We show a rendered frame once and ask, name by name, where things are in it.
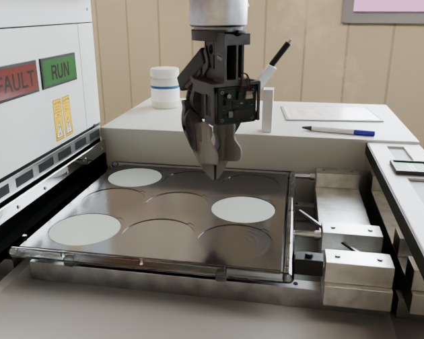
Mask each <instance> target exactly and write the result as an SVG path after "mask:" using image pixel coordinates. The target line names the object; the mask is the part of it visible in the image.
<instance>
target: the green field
mask: <svg viewBox="0 0 424 339"><path fill-rule="evenodd" d="M42 68H43V73H44V84H45V87H47V86H49V85H54V84H56V83H60V82H63V81H66V80H69V79H73V78H76V70H75V57H74V55H70V56H64V57H60V58H56V59H51V60H47V61H42Z"/></svg>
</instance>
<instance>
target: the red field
mask: <svg viewBox="0 0 424 339"><path fill-rule="evenodd" d="M37 89H38V81H37V75H36V65H35V63H31V64H27V65H21V66H17V67H12V68H8V69H2V70H0V101H2V100H6V99H8V98H12V97H15V96H19V95H22V94H24V93H28V92H31V91H34V90H37Z"/></svg>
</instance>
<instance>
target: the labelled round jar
mask: <svg viewBox="0 0 424 339"><path fill-rule="evenodd" d="M150 75H151V77H152V78H151V105H152V106H153V107H154V108H157V109H172V108H177V107H179V105H180V88H179V84H178V80H177V76H179V68H178V67H152V68H150Z"/></svg>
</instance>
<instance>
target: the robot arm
mask: <svg viewBox="0 0 424 339"><path fill-rule="evenodd" d="M248 8H249V4H248V0H189V25H190V26H191V27H194V29H193V30H191V36H192V40H196V41H205V47H204V48H200V50H199V51H198V52H197V53H196V54H195V55H194V57H193V58H192V59H191V61H190V62H189V63H188V64H187V66H185V68H184V69H183V70H182V72H181V73H180V74H179V76H177V80H178V84H179V88H180V90H181V91H186V90H187V92H186V99H185V100H182V101H181V102H182V114H181V123H182V128H183V131H184V134H185V135H186V138H187V140H188V143H189V145H190V147H191V149H192V150H193V152H194V155H195V157H196V159H197V161H198V163H199V164H200V166H201V168H202V169H203V171H204V172H205V173H206V174H207V175H208V176H209V177H210V178H211V179H212V180H217V179H218V178H219V177H220V175H221V174H222V173H223V171H224V169H225V167H226V165H227V163H228V162H229V161H239V160H241V157H242V149H241V147H240V145H239V144H238V142H237V140H236V136H235V133H236V131H237V129H238V128H239V126H240V124H241V123H243V122H253V121H255V120H260V81H259V80H256V79H251V78H249V76H248V74H247V73H244V45H250V33H246V30H245V29H242V27H244V26H246V25H247V20H248ZM244 74H245V75H246V76H247V77H244ZM256 92H257V98H256ZM202 119H205V121H203V120H202ZM209 125H211V126H213V128H212V127H211V126H209ZM213 134H214V135H215V145H213V144H212V141H211V137H212V136H213Z"/></svg>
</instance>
